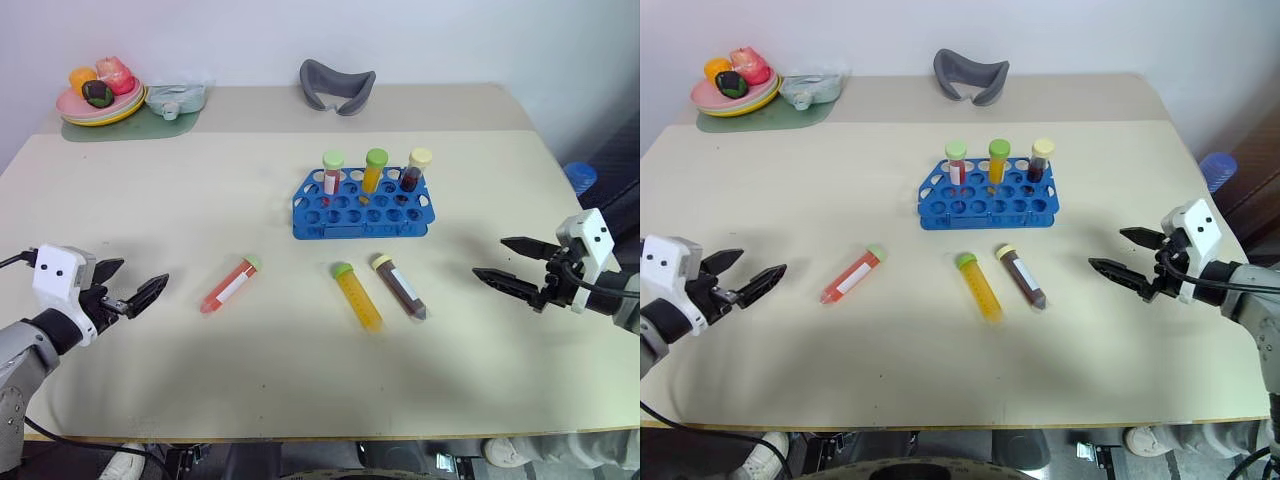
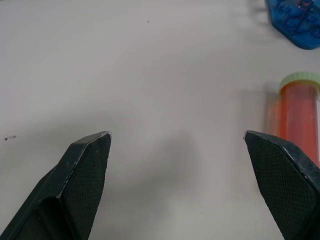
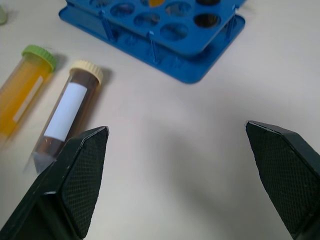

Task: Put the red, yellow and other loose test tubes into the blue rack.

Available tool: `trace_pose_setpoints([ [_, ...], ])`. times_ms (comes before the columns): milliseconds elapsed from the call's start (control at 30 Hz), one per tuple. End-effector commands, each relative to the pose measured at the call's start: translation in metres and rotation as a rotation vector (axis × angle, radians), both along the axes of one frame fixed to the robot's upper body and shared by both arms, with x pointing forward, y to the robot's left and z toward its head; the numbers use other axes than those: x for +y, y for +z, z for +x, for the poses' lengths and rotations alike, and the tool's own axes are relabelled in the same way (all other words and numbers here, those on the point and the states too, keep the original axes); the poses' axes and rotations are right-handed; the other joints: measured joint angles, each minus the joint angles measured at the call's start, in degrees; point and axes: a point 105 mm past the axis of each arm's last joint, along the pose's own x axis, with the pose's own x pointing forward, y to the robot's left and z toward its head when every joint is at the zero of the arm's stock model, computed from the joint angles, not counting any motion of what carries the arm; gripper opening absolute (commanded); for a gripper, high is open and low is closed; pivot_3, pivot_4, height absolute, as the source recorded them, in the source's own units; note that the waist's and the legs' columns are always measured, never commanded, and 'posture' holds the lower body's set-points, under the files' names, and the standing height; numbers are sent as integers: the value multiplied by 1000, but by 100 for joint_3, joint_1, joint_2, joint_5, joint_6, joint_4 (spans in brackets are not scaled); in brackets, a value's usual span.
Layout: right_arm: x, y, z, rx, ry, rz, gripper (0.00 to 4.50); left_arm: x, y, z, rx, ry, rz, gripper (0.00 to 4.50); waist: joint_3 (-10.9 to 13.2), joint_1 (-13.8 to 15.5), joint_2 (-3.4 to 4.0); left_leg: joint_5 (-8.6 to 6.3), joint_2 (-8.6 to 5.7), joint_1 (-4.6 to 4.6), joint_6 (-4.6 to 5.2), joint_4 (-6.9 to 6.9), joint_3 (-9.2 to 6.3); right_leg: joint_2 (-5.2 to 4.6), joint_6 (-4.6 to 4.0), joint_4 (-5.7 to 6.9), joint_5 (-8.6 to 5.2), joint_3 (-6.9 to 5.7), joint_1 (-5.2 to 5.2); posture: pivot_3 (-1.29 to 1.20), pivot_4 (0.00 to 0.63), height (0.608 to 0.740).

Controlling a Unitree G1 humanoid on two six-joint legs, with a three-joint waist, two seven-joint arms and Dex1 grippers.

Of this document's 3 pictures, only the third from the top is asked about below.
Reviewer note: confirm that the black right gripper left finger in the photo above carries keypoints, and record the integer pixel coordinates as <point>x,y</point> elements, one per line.
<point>75,185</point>

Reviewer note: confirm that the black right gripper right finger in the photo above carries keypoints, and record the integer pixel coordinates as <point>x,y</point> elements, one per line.
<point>285,175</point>

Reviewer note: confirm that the brown tube with cream cap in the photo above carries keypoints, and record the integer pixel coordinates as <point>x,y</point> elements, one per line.
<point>67,112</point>

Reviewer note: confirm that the orange tube with green cap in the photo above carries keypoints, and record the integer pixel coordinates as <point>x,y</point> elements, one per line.
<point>22,92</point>

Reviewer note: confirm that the blue tube rack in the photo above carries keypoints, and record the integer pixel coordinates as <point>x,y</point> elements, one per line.
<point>160,32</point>

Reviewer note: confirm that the pale green object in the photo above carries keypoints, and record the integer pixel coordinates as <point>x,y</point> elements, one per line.
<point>2,13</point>

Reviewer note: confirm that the blurry orange-brown object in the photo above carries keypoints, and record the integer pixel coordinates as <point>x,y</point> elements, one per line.
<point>156,2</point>

